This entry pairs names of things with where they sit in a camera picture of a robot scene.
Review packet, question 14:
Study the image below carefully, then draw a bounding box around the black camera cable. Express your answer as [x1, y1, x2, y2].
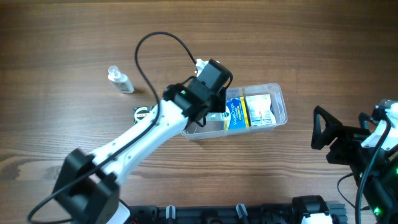
[336, 118, 392, 224]
[26, 31, 198, 224]

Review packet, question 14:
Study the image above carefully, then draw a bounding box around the black right camera cable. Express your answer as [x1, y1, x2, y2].
[336, 118, 392, 224]

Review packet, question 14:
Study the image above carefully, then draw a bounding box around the white green medicine box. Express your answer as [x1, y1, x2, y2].
[206, 113, 223, 121]

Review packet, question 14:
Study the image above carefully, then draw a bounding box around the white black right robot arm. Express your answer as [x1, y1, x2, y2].
[311, 100, 397, 223]

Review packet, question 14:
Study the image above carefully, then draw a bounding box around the blue yellow cough drops bag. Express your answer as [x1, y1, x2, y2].
[223, 97, 249, 130]

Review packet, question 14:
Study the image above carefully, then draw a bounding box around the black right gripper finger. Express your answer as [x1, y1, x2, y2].
[311, 105, 343, 150]
[358, 112, 373, 129]

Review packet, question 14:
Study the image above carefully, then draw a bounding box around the clear plastic container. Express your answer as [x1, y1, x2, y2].
[182, 83, 288, 140]

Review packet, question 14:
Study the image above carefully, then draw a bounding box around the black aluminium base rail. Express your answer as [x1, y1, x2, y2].
[124, 202, 348, 224]

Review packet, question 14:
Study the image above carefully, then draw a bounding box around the black left camera cable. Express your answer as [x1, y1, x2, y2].
[26, 31, 198, 224]

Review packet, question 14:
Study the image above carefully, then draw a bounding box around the white lotion bottle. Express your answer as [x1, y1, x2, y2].
[108, 65, 134, 94]

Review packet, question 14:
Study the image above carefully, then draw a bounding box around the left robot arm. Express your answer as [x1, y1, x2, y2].
[53, 59, 233, 223]

